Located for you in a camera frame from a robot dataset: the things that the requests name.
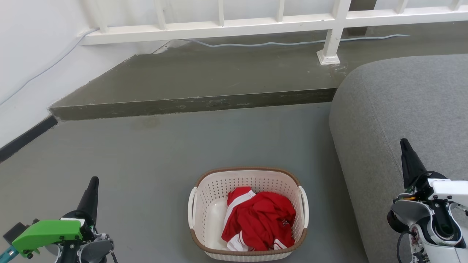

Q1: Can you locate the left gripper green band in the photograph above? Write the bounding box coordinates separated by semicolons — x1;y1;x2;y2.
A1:
12;177;99;258

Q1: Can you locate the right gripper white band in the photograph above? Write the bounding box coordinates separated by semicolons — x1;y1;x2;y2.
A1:
400;138;468;201

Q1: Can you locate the white laundry basket brown rim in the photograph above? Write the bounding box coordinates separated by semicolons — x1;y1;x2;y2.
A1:
188;167;310;262

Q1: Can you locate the grey fabric sofa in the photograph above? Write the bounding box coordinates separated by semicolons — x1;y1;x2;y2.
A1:
328;54;468;263

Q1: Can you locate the red and white garment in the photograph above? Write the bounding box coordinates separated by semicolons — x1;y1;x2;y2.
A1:
221;186;297;252

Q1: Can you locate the white wooden railing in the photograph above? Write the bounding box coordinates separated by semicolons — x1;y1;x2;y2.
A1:
80;0;468;66

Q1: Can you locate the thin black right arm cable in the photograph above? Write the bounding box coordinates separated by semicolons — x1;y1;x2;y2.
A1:
396;230;414;263

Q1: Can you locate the black wall baseboard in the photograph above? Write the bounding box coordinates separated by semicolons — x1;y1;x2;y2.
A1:
0;115;59;163

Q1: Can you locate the light grey floor cable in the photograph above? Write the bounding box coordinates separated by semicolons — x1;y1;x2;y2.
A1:
0;28;410;106

